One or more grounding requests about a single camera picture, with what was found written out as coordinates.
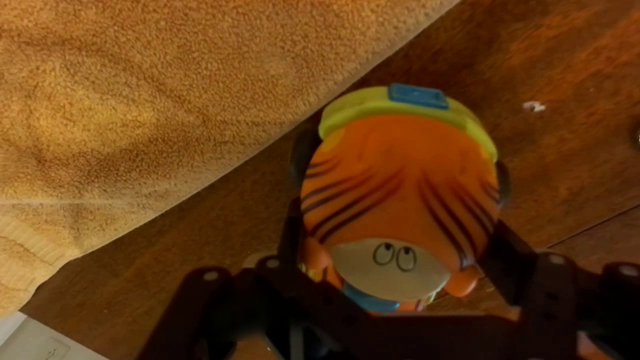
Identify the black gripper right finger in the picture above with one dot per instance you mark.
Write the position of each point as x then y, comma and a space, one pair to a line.
512, 260

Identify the orange tiger toy car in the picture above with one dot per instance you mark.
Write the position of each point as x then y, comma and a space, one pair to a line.
400, 180

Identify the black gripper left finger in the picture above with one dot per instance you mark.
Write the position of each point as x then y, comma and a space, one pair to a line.
292, 241

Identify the tan towel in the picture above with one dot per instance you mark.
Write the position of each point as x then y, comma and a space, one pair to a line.
132, 100

